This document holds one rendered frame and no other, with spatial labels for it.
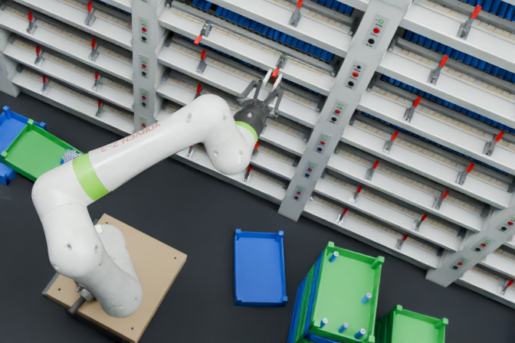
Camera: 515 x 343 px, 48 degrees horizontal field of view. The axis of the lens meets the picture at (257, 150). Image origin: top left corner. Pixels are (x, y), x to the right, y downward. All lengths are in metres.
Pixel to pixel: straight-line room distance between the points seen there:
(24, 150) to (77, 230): 1.24
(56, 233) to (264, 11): 0.85
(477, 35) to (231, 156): 0.71
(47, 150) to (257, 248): 0.99
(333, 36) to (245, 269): 1.12
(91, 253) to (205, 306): 1.03
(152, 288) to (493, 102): 1.23
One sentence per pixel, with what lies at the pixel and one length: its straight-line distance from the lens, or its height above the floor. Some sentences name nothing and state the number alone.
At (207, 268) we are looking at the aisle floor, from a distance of 2.43.
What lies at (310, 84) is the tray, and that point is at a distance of 1.87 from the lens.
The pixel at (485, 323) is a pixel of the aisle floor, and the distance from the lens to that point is 2.73.
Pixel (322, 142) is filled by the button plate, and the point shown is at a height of 0.62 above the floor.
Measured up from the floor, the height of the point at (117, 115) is 0.14.
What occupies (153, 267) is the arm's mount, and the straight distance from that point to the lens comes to 2.07.
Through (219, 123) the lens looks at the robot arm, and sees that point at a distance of 1.43.
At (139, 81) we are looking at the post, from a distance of 2.25.
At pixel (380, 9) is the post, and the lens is 1.60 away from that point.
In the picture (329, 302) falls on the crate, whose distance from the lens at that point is 2.04.
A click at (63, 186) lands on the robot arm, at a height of 0.98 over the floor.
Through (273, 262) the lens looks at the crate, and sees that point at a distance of 2.48.
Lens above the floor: 2.26
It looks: 56 degrees down
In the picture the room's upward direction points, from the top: 17 degrees clockwise
